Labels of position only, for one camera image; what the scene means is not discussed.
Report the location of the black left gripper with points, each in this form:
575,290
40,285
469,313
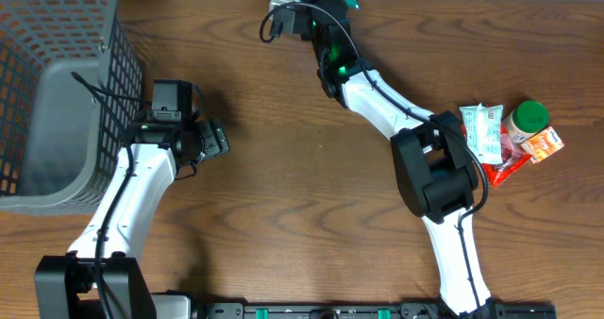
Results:
216,137

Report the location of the light blue tissue pack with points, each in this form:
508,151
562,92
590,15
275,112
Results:
483,132

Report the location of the green capped white jar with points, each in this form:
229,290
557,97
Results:
529,118

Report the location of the red snack bag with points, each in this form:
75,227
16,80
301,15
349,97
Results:
513,157

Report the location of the orange tissue pack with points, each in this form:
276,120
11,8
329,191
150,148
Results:
543,144

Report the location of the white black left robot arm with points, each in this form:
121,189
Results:
100,275

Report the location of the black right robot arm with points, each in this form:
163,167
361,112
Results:
436,173

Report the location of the grey plastic mesh basket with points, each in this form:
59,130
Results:
69,81

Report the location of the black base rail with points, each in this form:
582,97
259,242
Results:
409,310

